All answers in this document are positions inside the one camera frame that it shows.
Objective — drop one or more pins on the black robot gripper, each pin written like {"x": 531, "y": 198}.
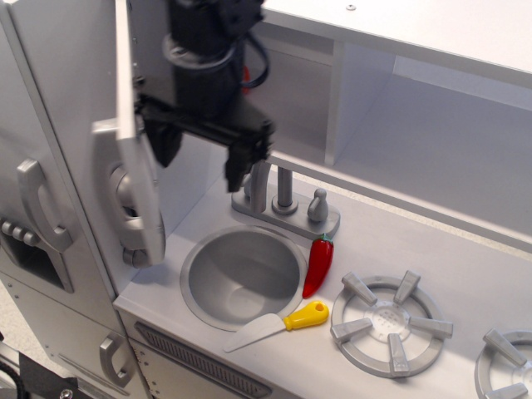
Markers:
{"x": 207, "y": 46}

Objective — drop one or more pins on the white toy microwave door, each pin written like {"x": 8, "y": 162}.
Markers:
{"x": 121, "y": 139}

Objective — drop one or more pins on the grey toy faucet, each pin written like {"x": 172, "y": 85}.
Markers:
{"x": 279, "y": 205}

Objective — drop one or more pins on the round grey toy sink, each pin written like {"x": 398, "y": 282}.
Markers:
{"x": 241, "y": 273}

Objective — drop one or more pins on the red toy chili pepper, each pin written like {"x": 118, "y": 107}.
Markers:
{"x": 319, "y": 262}

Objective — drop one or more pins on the grey ice dispenser panel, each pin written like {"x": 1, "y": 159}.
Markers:
{"x": 27, "y": 251}

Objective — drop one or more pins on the grey oven vent grille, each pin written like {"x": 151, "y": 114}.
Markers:
{"x": 206, "y": 366}

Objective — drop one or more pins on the grey toy stove burner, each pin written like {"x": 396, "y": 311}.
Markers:
{"x": 388, "y": 327}

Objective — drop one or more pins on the grey toy wall telephone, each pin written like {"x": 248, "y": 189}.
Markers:
{"x": 142, "y": 239}

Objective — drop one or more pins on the grey fridge door handle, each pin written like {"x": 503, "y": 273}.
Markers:
{"x": 30, "y": 179}

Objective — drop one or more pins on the yellow handled toy knife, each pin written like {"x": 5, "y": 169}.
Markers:
{"x": 311, "y": 315}

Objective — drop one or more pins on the grey lower door handle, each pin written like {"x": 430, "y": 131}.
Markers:
{"x": 114, "y": 364}

